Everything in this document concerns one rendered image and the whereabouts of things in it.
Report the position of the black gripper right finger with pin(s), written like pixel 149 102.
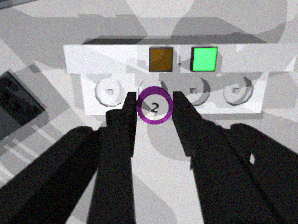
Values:
pixel 227 192

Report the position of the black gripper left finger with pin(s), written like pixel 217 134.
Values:
pixel 49 188

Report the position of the white tray with round nests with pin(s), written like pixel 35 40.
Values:
pixel 187 68

